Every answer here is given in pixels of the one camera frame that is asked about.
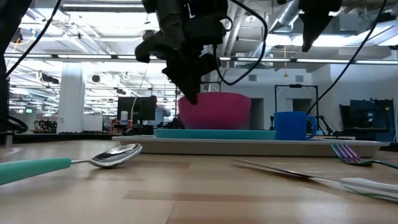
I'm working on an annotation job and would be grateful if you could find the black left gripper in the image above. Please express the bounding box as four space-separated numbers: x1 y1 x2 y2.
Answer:
134 0 229 105

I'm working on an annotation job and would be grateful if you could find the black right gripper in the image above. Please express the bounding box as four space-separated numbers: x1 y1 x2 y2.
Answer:
298 0 343 53

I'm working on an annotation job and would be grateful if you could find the pink bowl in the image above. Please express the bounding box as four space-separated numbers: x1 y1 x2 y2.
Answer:
178 91 252 131

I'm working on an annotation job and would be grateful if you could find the teal plate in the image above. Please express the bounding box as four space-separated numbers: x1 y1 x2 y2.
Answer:
153 129 277 141

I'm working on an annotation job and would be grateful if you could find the blue mug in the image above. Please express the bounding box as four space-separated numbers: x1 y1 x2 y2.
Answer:
273 111 318 141

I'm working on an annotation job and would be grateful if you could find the green-handled iridescent fork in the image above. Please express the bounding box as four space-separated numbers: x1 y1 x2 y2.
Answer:
329 142 398 170

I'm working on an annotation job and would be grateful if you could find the white-handled metal knife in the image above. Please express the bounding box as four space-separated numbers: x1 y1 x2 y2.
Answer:
233 159 398 203

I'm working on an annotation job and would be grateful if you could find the teal-handled metal spoon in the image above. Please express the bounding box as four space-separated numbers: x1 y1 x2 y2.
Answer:
0 143 143 186

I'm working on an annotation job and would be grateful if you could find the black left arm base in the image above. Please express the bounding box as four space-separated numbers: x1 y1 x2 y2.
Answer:
0 76 10 133

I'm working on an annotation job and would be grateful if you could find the grey rectangular serving tray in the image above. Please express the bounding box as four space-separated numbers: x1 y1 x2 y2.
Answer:
111 135 390 158

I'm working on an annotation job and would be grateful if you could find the person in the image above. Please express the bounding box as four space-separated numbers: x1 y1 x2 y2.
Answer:
146 95 171 128

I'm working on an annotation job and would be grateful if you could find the black computer monitor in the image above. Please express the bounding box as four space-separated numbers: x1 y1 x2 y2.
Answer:
117 96 156 125

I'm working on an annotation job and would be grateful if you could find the overhead LED light bar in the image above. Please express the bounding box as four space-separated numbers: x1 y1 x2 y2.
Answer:
4 53 398 65

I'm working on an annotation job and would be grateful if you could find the white low cabinet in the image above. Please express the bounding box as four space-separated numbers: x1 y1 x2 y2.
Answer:
82 114 103 132

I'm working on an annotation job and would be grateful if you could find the white building pillar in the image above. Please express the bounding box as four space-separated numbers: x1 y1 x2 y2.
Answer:
57 62 85 134

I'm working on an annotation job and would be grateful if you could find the blue cabinet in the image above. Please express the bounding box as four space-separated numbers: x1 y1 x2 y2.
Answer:
339 98 396 142

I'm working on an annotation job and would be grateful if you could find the silver ribbed ventilation duct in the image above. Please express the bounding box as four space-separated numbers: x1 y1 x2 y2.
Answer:
251 0 313 58

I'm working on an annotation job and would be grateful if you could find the black metal rig frame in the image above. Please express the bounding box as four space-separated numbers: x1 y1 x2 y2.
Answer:
274 83 319 125
175 80 222 94

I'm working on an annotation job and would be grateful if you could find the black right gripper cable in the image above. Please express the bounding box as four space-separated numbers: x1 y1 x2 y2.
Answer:
306 0 388 116

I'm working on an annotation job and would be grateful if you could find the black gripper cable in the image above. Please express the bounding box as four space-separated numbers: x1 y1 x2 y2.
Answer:
214 0 269 86
306 0 388 116

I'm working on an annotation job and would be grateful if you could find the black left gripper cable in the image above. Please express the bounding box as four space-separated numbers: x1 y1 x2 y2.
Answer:
214 0 269 86

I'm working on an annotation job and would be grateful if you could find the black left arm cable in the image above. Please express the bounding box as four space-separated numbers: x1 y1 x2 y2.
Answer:
6 0 63 77

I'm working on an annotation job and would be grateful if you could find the black floor hose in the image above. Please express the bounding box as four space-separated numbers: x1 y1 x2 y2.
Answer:
7 114 29 134

